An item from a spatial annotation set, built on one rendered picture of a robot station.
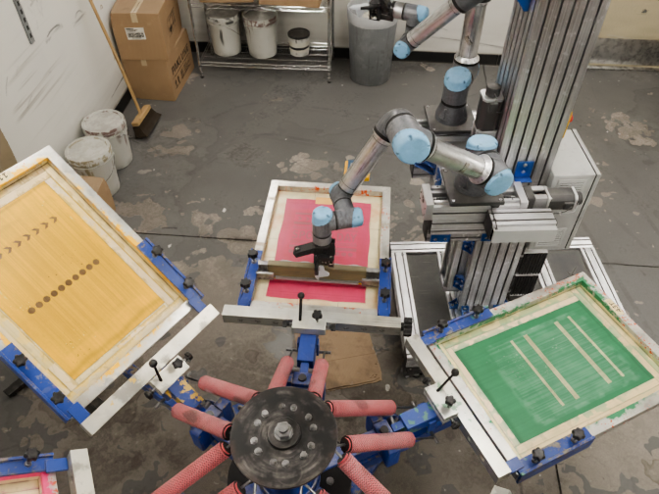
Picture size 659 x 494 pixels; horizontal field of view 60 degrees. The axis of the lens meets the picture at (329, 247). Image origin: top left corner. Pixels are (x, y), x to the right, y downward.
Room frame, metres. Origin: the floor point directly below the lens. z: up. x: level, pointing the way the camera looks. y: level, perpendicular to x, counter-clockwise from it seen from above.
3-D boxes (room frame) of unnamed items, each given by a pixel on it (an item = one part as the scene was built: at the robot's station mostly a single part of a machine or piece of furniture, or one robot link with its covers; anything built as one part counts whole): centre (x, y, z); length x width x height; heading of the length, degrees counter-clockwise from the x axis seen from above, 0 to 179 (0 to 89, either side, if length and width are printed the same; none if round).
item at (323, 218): (1.56, 0.02, 1.31); 0.09 x 0.08 x 0.11; 102
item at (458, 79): (2.33, -0.58, 1.42); 0.13 x 0.12 x 0.14; 156
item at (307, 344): (1.21, 0.08, 1.02); 0.17 x 0.06 x 0.05; 175
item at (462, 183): (1.83, -0.59, 1.31); 0.15 x 0.15 x 0.10
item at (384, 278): (1.50, -0.23, 0.98); 0.30 x 0.05 x 0.07; 175
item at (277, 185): (1.76, 0.03, 0.97); 0.79 x 0.58 x 0.04; 175
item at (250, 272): (1.55, 0.33, 0.98); 0.30 x 0.05 x 0.07; 175
